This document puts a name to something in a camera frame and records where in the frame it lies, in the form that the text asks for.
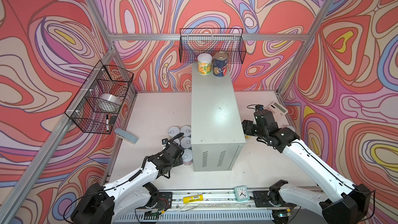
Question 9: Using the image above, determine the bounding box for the blue label tin can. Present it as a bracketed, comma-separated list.
[213, 51, 229, 77]

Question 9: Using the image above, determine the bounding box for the green orange peach can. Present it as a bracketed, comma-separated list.
[198, 53, 212, 75]

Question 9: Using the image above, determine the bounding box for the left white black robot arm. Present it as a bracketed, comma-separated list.
[70, 142, 184, 224]

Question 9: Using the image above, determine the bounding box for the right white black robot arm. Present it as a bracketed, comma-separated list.
[242, 105, 374, 224]

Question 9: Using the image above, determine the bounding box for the pull-tab can front right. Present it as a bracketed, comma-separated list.
[182, 149, 193, 166]

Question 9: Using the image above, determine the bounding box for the pull-tab can middle right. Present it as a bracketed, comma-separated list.
[180, 136, 192, 149]

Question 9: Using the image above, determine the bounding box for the pull-tab can back left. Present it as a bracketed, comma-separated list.
[167, 126, 180, 138]

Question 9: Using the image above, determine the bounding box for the pink calculator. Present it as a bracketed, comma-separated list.
[266, 102, 288, 121]

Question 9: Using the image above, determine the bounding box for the pull-tab can back right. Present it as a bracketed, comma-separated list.
[180, 125, 192, 137]

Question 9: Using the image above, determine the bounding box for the grey metal cabinet box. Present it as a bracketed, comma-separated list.
[191, 63, 246, 172]

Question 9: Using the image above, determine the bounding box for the yellow label tag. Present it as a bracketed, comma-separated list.
[183, 195, 204, 204]

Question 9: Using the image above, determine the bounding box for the grey blue sponge block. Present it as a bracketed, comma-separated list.
[115, 128, 138, 144]

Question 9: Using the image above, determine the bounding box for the small green alarm clock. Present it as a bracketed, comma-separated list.
[234, 186, 250, 202]

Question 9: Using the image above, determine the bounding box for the black marker pen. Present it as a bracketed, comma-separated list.
[106, 115, 110, 133]

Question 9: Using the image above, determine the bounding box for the white tape roll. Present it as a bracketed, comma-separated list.
[99, 93, 121, 105]

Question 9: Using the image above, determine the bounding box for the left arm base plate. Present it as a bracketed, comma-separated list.
[144, 191, 173, 210]

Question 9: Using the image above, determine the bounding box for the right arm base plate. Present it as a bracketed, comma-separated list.
[250, 191, 296, 208]

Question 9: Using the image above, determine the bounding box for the black wire basket left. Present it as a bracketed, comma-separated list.
[65, 61, 134, 134]

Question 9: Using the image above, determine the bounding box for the black wire basket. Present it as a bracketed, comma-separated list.
[179, 27, 247, 64]
[65, 61, 134, 134]

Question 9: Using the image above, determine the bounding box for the black wire basket back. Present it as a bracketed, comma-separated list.
[179, 27, 247, 64]

